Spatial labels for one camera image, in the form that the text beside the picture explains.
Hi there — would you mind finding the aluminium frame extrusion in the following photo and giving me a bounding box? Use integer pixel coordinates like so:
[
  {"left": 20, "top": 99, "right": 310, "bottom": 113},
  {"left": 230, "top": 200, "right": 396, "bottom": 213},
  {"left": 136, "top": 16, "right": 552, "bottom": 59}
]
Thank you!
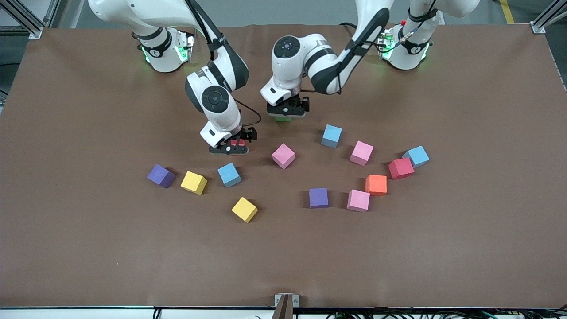
[
  {"left": 0, "top": 0, "right": 43, "bottom": 39},
  {"left": 530, "top": 0, "right": 567, "bottom": 35},
  {"left": 43, "top": 0, "right": 71, "bottom": 28}
]

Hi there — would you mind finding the brown table cover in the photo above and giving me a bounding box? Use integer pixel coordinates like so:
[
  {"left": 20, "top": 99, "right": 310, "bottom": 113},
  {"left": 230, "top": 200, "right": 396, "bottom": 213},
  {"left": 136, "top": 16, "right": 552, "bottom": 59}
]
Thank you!
[{"left": 0, "top": 22, "right": 567, "bottom": 308}]

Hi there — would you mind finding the pink foam cube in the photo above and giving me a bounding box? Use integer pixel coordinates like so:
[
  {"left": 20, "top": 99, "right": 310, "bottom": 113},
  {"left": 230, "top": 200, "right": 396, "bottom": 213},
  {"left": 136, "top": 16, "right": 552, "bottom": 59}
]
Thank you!
[
  {"left": 272, "top": 143, "right": 296, "bottom": 170},
  {"left": 346, "top": 189, "right": 371, "bottom": 213},
  {"left": 349, "top": 140, "right": 374, "bottom": 167}
]

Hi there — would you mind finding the light blue foam cube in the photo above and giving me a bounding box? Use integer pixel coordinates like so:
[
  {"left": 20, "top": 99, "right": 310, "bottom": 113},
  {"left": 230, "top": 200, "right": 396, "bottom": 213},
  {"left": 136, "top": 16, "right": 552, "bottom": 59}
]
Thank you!
[
  {"left": 321, "top": 124, "right": 343, "bottom": 148},
  {"left": 217, "top": 162, "right": 242, "bottom": 188},
  {"left": 402, "top": 145, "right": 430, "bottom": 168}
]

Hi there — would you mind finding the orange foam cube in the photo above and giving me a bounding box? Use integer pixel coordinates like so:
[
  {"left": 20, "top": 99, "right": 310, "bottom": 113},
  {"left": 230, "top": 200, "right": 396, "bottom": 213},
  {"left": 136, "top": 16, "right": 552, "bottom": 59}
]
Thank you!
[{"left": 365, "top": 174, "right": 388, "bottom": 196}]

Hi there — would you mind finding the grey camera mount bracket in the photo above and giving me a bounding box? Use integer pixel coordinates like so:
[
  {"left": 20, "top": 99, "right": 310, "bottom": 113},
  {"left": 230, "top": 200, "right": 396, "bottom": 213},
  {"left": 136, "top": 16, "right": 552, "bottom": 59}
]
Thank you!
[{"left": 271, "top": 293, "right": 300, "bottom": 319}]

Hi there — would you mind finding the purple foam cube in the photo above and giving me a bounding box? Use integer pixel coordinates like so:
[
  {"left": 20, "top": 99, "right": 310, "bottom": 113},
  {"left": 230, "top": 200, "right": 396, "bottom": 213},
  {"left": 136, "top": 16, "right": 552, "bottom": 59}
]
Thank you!
[
  {"left": 309, "top": 188, "right": 329, "bottom": 209},
  {"left": 147, "top": 164, "right": 175, "bottom": 189}
]

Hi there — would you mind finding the yellow foam cube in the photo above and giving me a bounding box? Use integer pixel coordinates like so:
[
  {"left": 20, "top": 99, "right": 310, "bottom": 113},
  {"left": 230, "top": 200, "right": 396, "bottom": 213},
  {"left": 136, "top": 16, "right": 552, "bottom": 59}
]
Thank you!
[
  {"left": 180, "top": 171, "right": 208, "bottom": 195},
  {"left": 231, "top": 197, "right": 258, "bottom": 223}
]

